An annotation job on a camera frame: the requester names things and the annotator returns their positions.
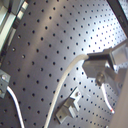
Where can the grey metal cable clip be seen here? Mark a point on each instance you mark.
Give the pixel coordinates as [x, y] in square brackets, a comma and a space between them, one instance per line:
[69, 107]

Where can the aluminium frame rail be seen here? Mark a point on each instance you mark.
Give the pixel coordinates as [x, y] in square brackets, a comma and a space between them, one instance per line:
[10, 10]

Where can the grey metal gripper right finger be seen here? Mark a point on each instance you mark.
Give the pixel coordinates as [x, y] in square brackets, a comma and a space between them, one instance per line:
[120, 56]

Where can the grey metal corner bracket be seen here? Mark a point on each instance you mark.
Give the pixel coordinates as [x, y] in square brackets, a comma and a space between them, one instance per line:
[4, 82]

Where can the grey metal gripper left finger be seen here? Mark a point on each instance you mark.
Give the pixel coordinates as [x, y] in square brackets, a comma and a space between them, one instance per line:
[100, 66]

